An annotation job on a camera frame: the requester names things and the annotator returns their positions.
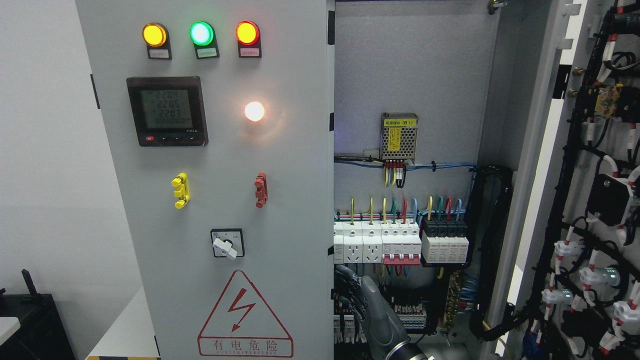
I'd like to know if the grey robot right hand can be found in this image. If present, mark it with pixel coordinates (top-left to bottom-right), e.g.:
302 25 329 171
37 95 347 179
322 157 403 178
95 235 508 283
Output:
334 264 410 360

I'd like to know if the grey cabinet door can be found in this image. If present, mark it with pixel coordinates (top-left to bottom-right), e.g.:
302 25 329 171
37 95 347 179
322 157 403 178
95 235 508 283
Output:
489 0 639 360
76 0 333 360

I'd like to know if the white socket breaker row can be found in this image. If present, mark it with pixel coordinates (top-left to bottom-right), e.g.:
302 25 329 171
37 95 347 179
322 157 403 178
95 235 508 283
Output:
333 219 422 266

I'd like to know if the black white surge protector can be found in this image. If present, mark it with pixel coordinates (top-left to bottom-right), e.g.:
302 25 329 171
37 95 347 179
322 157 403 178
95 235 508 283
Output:
420 218 471 267

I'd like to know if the red high voltage warning sticker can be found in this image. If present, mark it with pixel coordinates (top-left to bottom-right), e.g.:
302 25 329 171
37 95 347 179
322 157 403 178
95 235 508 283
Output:
198 269 294 358

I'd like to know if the metal mesh power supply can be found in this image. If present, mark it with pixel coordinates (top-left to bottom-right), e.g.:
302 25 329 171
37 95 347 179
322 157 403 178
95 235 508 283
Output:
379 112 419 161

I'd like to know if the white glowing indicator light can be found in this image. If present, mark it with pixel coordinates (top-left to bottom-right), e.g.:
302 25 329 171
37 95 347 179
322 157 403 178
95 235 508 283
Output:
244 101 266 122

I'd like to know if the black digital power meter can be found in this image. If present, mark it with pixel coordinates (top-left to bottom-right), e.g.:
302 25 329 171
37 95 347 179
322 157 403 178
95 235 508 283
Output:
126 76 209 147

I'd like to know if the red indicator light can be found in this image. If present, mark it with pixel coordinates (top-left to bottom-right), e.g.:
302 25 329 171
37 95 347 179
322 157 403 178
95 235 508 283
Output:
235 20 260 46

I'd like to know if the green indicator light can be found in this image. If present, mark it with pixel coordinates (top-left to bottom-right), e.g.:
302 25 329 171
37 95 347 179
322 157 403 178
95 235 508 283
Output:
189 21 215 47

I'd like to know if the black box on left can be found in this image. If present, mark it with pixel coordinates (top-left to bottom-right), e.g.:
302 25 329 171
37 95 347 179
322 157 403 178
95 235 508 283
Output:
0 269 76 360

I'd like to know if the yellow indicator light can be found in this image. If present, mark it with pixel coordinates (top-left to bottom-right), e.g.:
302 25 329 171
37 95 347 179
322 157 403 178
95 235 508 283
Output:
142 22 169 48

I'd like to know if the white rotary selector switch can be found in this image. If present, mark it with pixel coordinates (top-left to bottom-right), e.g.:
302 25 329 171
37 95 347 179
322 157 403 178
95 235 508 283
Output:
210 228 245 260

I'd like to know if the red terminal post block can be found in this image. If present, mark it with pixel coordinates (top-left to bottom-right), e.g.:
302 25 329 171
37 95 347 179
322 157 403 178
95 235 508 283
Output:
254 172 269 208

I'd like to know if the yellow terminal post block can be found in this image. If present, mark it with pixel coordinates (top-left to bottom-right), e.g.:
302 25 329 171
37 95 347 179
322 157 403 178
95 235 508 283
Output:
171 172 190 209

